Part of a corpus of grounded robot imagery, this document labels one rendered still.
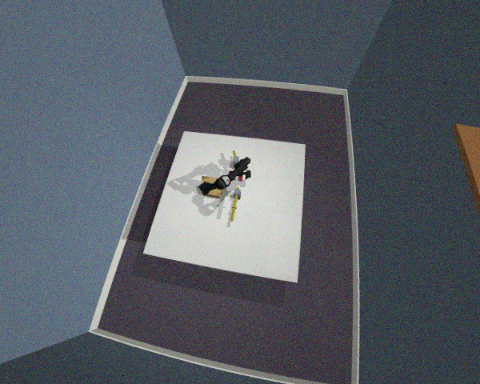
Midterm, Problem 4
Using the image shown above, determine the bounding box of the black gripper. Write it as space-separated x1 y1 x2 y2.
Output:
237 170 251 180

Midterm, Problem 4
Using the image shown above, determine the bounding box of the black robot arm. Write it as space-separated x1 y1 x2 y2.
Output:
199 157 250 194

